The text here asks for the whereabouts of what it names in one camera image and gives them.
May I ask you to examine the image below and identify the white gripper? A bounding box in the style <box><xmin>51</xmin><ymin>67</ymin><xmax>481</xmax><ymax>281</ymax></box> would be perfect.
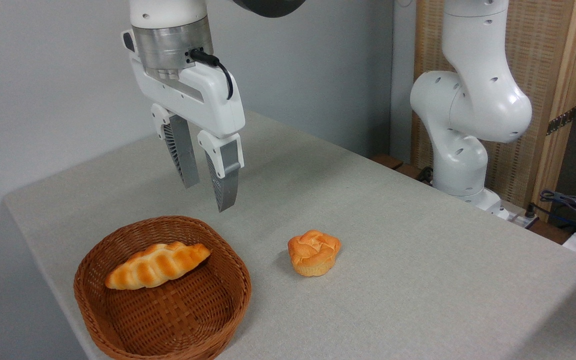
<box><xmin>121</xmin><ymin>28</ymin><xmax>247</xmax><ymax>214</ymax></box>

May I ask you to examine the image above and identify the round knotted bread bun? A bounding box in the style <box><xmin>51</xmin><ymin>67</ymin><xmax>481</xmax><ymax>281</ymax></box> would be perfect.
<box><xmin>287</xmin><ymin>229</ymin><xmax>343</xmax><ymax>278</ymax></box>

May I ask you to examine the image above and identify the long braided bread loaf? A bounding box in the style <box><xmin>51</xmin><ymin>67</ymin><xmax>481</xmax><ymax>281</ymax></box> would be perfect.
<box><xmin>104</xmin><ymin>241</ymin><xmax>213</xmax><ymax>291</ymax></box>

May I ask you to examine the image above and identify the brown wicker basket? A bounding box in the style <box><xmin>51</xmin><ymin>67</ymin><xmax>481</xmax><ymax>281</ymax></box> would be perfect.
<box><xmin>73</xmin><ymin>215</ymin><xmax>253</xmax><ymax>360</ymax></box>

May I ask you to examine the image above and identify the grey tablecloth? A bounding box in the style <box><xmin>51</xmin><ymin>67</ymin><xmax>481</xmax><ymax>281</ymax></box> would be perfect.
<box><xmin>3</xmin><ymin>106</ymin><xmax>576</xmax><ymax>360</ymax></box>

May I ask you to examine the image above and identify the wooden woven folding screen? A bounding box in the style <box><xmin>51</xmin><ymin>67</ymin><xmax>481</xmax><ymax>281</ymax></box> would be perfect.
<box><xmin>410</xmin><ymin>0</ymin><xmax>576</xmax><ymax>224</ymax></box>

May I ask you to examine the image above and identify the dark metal screen hinge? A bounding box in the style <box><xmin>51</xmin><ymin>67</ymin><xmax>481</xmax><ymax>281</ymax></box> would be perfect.
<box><xmin>546</xmin><ymin>106</ymin><xmax>576</xmax><ymax>136</ymax></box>

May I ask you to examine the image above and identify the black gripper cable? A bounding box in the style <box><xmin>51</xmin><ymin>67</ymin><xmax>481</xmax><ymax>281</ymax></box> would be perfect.
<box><xmin>189</xmin><ymin>48</ymin><xmax>235</xmax><ymax>101</ymax></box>

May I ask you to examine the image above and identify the tangled dark cable bundle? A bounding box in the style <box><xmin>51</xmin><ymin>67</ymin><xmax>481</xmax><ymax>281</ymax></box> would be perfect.
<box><xmin>539</xmin><ymin>188</ymin><xmax>576</xmax><ymax>232</ymax></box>

